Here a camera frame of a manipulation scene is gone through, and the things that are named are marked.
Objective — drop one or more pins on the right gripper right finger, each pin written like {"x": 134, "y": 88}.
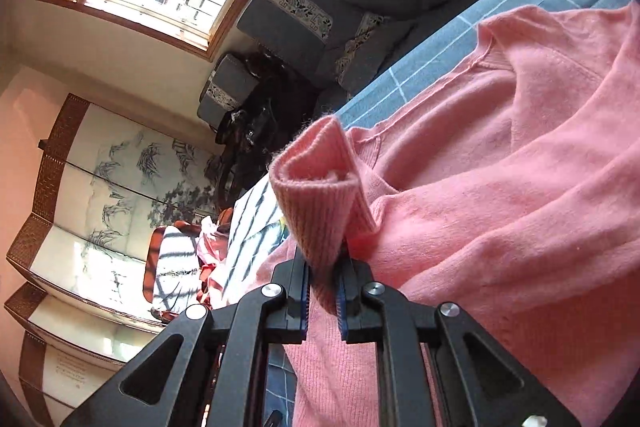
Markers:
{"x": 436, "y": 366}

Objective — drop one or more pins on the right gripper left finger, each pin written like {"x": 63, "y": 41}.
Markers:
{"x": 207, "y": 367}

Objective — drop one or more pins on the pink knit sweater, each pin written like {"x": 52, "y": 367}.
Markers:
{"x": 475, "y": 206}

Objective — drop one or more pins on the red and white clothes pile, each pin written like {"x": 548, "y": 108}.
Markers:
{"x": 212, "y": 252}

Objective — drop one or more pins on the striped red trimmed pillow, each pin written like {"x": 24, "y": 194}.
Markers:
{"x": 171, "y": 281}

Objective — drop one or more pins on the painted folding screen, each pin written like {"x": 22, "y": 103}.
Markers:
{"x": 105, "y": 187}

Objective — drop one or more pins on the blue plaid bed quilt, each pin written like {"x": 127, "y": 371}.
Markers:
{"x": 500, "y": 6}

